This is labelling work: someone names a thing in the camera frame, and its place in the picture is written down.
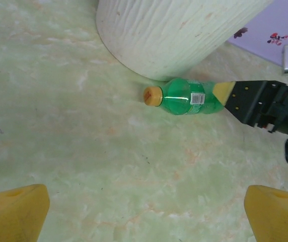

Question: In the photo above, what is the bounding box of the cream plastic waste bin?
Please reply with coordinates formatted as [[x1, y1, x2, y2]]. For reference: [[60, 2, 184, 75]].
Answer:
[[96, 0, 275, 82]]

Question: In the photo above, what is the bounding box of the green plastic bottle yellow cap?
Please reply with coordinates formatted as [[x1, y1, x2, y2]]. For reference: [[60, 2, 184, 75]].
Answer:
[[143, 77, 227, 116]]

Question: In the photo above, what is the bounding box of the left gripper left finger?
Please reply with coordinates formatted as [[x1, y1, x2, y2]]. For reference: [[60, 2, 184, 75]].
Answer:
[[0, 184, 50, 242]]

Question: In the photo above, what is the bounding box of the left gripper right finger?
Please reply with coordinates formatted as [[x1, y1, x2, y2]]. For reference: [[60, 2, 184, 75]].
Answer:
[[244, 185, 288, 242]]

